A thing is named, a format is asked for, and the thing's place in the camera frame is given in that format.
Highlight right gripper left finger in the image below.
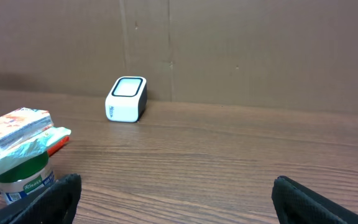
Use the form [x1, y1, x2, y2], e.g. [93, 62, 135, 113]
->
[0, 174, 81, 224]

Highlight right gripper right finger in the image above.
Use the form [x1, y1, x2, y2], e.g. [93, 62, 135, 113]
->
[272, 175, 358, 224]

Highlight teal snack packet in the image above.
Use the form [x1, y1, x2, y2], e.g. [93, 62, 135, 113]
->
[0, 127, 71, 175]

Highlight small orange sachet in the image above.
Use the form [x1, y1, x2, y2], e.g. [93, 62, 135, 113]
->
[0, 108, 53, 152]

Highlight white barcode scanner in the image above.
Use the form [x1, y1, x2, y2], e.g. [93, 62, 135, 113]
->
[105, 76, 147, 123]

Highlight green lidded Knorr tub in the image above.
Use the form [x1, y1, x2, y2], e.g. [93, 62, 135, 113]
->
[0, 152, 55, 205]

